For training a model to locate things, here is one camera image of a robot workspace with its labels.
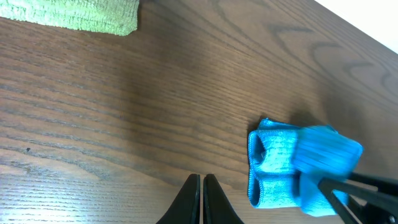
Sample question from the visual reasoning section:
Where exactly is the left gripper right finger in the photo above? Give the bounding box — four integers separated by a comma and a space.
203, 174, 243, 224

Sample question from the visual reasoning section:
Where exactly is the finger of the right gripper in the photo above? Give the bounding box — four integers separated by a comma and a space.
348, 172, 398, 196
318, 178, 397, 224

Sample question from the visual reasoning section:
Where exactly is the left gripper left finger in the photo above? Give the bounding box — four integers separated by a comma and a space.
157, 174, 201, 224

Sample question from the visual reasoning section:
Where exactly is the blue microfiber cloth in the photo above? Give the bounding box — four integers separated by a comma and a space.
248, 118, 363, 217

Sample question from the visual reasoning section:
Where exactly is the folded green cloth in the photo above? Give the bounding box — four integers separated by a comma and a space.
1, 0, 139, 36

